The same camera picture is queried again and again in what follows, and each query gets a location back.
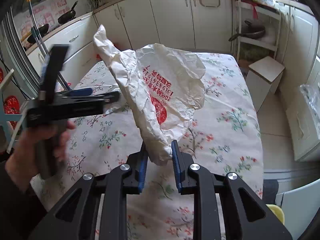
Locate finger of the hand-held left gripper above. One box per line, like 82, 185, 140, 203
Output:
54, 87, 121, 104
39, 44, 71, 101

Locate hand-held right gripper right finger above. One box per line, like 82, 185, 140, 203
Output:
171, 139, 293, 240

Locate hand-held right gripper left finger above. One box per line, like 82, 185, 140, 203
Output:
29, 141, 149, 240

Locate white plastic bag red print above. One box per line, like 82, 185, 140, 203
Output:
93, 24, 206, 167

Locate yellow plastic basin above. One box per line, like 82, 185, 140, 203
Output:
265, 204, 285, 225

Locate person's left forearm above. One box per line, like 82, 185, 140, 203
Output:
0, 155, 50, 240

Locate person's left hand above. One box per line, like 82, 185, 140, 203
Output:
5, 120, 77, 188

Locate black frying pan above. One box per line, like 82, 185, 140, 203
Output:
27, 24, 50, 44
57, 1, 78, 25

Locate cream cabinet with drawers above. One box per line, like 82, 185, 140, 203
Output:
26, 12, 100, 90

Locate metal pipes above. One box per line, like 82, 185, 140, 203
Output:
0, 7, 38, 100

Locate red round ornament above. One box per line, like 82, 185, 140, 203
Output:
4, 95, 20, 128

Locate floral tablecloth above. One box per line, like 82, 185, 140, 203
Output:
30, 52, 265, 240

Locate dark floor mat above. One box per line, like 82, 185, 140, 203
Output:
262, 180, 279, 203

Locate cream corner kitchen cabinets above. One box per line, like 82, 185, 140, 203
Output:
92, 0, 234, 55

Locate white refrigerator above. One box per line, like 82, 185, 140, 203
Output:
274, 177, 320, 240

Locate white stool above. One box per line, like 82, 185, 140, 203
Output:
245, 56, 285, 113

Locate green vegetables in bag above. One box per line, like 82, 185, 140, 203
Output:
239, 44, 270, 60

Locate clear plastic bag on drawer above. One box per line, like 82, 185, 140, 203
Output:
299, 84, 320, 130

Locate white shelf rack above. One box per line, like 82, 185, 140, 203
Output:
231, 0, 282, 60

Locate dark pan with lid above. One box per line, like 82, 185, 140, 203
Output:
228, 20, 266, 42

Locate cream tall drawer cabinet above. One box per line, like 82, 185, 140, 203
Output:
275, 0, 320, 162

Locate mop handle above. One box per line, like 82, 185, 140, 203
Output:
26, 0, 74, 90

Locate teal white frame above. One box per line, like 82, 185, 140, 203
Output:
0, 67, 27, 154

